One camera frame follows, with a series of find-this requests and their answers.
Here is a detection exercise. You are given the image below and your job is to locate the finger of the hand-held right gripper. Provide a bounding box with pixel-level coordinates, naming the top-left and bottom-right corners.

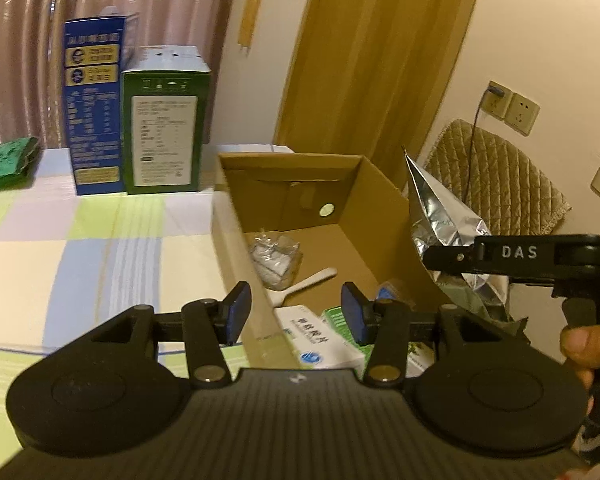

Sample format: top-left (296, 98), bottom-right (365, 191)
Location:
top-left (422, 240), bottom-right (482, 277)

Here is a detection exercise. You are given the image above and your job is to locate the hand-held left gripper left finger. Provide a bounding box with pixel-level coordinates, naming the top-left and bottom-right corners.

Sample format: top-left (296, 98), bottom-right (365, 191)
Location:
top-left (86, 281), bottom-right (253, 389)

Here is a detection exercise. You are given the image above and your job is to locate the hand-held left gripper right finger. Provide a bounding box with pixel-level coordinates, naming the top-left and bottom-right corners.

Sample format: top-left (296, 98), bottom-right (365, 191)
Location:
top-left (341, 282), bottom-right (512, 387)

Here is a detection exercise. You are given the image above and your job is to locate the white and green medicine box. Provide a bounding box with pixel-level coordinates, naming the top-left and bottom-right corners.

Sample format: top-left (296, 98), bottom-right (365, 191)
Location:
top-left (272, 304), bottom-right (367, 371)

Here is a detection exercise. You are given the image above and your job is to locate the silver foil bag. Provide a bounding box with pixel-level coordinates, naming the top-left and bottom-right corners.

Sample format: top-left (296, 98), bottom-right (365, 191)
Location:
top-left (402, 146), bottom-right (512, 322)

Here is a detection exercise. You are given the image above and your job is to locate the beige plastic spoon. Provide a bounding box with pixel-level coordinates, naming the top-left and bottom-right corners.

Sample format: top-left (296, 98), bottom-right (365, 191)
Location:
top-left (266, 266), bottom-right (339, 309)

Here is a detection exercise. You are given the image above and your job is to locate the white charger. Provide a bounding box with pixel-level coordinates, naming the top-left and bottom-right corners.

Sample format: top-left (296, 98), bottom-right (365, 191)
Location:
top-left (249, 230), bottom-right (302, 291)

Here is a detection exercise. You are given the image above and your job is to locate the brown cardboard box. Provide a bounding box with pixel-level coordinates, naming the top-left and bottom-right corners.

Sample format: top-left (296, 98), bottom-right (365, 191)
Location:
top-left (210, 152), bottom-right (457, 372)

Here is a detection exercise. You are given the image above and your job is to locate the desktop with checked tablecloth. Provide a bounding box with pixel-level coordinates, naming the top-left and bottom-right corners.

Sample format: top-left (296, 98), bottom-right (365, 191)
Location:
top-left (0, 146), bottom-right (253, 461)

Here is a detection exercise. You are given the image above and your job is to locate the person's right hand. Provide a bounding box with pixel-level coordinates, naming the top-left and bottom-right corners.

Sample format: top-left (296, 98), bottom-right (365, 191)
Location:
top-left (560, 322), bottom-right (600, 389)

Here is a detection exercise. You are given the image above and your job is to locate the quilted chair cushion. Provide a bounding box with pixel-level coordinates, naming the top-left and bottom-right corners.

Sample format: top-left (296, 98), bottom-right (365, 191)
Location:
top-left (421, 118), bottom-right (572, 263)

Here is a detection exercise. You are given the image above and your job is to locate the tall green carton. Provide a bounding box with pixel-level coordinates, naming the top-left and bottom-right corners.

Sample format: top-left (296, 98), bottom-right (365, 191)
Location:
top-left (120, 44), bottom-right (213, 196)

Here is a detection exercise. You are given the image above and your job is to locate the tall blue carton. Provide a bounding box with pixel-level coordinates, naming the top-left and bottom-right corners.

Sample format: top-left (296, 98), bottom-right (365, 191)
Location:
top-left (61, 7), bottom-right (141, 197)

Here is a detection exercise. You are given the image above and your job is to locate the green wipes packet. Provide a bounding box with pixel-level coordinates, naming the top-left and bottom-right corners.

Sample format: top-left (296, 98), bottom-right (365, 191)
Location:
top-left (0, 136), bottom-right (42, 194)

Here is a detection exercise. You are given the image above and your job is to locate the pinkish curtain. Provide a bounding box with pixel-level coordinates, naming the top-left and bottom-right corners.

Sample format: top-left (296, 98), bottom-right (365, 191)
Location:
top-left (0, 0), bottom-right (243, 151)

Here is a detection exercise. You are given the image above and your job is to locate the dark power cord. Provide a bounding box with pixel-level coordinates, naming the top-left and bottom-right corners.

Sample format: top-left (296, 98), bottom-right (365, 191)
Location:
top-left (462, 87), bottom-right (498, 211)

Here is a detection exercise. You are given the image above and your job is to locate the wall socket with plug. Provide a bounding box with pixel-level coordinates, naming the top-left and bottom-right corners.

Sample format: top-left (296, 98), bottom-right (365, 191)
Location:
top-left (481, 80), bottom-right (515, 121)

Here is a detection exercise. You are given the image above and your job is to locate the wooden wall strip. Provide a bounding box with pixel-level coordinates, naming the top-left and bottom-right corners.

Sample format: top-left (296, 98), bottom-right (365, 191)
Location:
top-left (236, 0), bottom-right (266, 56)

